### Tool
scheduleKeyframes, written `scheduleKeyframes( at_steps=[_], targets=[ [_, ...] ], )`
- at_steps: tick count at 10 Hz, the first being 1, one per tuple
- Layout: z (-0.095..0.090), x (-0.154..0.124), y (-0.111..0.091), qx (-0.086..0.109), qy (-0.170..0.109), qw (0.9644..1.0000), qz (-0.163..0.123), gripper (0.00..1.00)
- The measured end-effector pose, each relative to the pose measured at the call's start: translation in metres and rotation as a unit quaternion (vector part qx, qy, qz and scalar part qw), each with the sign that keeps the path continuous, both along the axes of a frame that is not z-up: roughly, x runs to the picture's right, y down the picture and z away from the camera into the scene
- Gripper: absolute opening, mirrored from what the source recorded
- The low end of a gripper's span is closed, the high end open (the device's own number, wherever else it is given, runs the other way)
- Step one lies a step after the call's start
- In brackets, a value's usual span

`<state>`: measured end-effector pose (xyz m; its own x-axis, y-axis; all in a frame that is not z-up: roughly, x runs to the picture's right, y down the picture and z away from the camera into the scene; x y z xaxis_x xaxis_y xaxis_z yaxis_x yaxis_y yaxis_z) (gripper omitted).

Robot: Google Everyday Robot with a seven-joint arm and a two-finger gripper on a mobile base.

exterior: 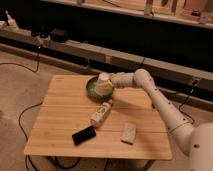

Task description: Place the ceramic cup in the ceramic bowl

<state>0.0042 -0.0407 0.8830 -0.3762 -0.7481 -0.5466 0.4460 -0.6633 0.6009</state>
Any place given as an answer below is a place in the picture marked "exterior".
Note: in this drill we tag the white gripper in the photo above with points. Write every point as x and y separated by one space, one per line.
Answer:
114 79

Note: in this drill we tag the white ceramic cup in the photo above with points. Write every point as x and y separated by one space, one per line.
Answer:
103 86

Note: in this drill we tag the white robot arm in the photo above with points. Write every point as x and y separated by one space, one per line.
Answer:
195 142

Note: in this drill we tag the green ceramic bowl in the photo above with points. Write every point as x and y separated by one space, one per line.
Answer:
90 89

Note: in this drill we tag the beige sponge block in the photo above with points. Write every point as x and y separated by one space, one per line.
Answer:
129 133

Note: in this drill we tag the wooden table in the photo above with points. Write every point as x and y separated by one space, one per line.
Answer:
66 126

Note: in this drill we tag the black phone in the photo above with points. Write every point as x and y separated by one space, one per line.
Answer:
83 135

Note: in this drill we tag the black device on ledge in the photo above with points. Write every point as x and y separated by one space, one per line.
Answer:
60 36

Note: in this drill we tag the white spray bottle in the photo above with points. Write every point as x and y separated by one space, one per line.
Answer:
11 22

